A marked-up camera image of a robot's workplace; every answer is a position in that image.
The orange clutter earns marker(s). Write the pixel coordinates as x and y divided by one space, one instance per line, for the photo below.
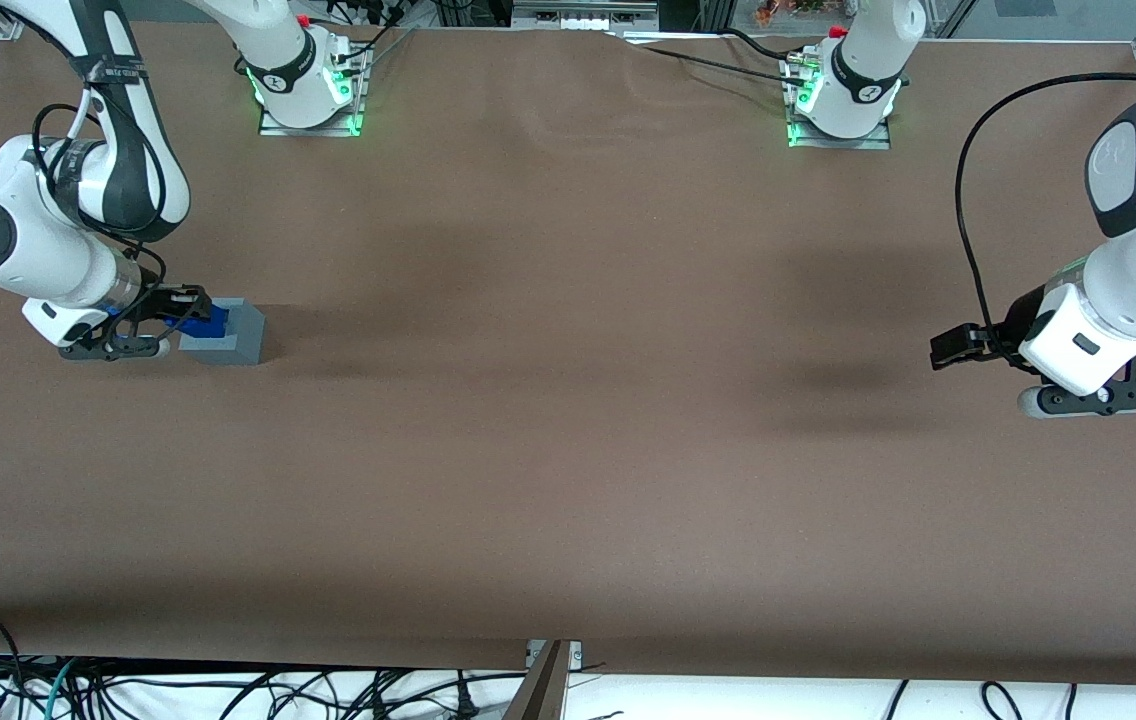
778 12

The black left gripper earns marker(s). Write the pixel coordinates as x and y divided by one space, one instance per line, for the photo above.
1026 317

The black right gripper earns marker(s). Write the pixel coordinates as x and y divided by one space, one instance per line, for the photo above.
160 302

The gray square base block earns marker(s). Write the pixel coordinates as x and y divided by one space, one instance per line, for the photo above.
248 342

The brown table cover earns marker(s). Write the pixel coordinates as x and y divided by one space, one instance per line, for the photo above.
568 400

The gray metal device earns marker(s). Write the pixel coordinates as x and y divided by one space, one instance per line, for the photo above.
578 18

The blue plastic part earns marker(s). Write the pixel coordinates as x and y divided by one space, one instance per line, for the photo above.
218 320

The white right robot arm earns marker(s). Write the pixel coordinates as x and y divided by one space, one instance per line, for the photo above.
38 250

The small metal bracket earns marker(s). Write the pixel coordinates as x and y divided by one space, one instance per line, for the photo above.
575 655

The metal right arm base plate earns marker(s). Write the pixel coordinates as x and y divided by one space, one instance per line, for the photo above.
348 122

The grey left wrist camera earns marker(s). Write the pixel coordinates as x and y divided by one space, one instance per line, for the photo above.
1098 397

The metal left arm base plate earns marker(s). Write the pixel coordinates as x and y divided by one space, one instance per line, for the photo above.
873 143

